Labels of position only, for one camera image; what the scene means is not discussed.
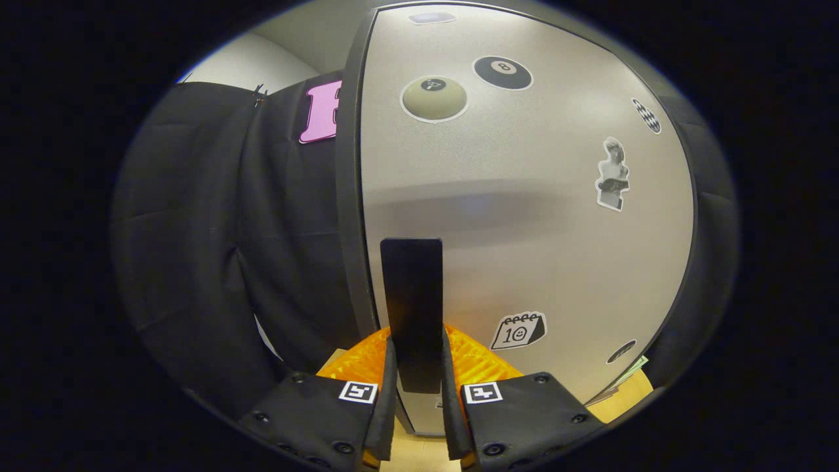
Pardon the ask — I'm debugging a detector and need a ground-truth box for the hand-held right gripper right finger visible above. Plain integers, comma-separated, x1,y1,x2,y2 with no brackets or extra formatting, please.
440,324,607,472

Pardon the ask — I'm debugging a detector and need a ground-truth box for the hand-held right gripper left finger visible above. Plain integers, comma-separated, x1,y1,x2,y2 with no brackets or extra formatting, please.
237,326,399,472

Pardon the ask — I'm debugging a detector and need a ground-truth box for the black door handle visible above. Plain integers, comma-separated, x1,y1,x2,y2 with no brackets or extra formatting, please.
380,237,445,395

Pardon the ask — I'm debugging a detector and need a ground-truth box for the grey cabinet door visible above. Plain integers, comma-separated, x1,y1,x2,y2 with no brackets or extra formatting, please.
359,3,697,437

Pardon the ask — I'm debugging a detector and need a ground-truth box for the dark grey cabinet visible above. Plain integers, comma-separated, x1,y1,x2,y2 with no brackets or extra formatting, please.
334,7,420,437

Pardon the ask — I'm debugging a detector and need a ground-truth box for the green book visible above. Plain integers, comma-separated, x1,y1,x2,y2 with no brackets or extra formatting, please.
613,355,650,389

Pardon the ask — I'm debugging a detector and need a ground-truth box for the black backdrop cloth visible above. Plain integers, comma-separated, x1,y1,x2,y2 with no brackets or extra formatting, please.
110,71,741,420

